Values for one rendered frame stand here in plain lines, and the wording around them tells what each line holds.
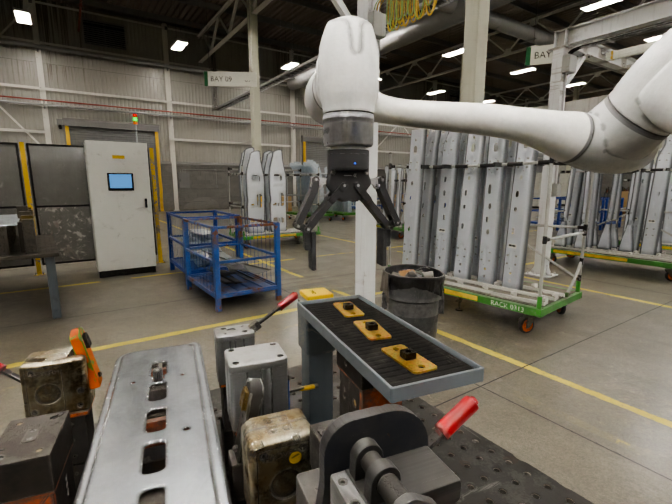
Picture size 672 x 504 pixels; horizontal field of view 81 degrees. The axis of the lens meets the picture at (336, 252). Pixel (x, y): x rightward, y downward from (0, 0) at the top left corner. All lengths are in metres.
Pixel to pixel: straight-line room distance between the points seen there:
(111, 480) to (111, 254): 6.23
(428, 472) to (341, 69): 0.57
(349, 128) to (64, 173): 7.02
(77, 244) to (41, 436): 6.91
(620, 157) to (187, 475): 0.93
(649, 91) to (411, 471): 0.74
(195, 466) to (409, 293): 2.48
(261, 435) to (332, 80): 0.54
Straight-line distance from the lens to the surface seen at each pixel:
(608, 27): 6.81
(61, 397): 0.99
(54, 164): 7.57
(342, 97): 0.69
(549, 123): 0.88
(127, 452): 0.74
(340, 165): 0.69
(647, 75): 0.92
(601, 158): 0.95
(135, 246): 6.86
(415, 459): 0.40
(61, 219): 7.58
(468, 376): 0.55
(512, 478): 1.17
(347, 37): 0.72
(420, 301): 3.02
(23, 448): 0.77
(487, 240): 4.64
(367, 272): 4.09
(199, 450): 0.70
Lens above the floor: 1.40
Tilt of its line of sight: 10 degrees down
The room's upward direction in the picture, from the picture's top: straight up
